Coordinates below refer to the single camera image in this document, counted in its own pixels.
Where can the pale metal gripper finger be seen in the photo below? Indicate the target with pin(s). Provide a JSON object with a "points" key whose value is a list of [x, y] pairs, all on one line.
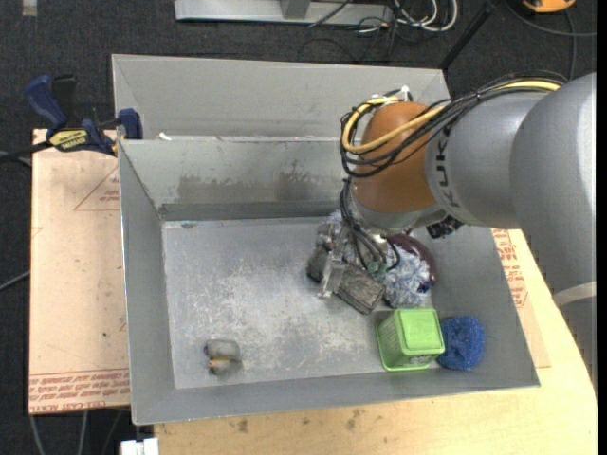
{"points": [[327, 275], [341, 275]]}

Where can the weathered grey-brown wooden block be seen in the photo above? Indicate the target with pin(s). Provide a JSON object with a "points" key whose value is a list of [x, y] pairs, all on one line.
{"points": [[362, 292]]}

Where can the white and blue crumpled cloth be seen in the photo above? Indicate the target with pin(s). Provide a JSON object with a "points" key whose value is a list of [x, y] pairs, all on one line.
{"points": [[405, 278]]}

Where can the grey metal bin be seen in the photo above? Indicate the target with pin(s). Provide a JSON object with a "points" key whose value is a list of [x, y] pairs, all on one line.
{"points": [[265, 301]]}

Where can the green plastic box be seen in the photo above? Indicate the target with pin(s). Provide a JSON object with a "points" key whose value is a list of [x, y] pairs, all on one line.
{"points": [[412, 337]]}

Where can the small grey toy animal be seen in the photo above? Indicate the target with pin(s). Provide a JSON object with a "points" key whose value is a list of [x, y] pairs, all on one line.
{"points": [[223, 354]]}

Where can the blue round sponge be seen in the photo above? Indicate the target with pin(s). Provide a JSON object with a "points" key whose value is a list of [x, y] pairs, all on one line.
{"points": [[462, 344]]}

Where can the brown cardboard board red print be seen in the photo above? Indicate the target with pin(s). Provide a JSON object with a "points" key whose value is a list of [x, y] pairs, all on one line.
{"points": [[76, 278]]}

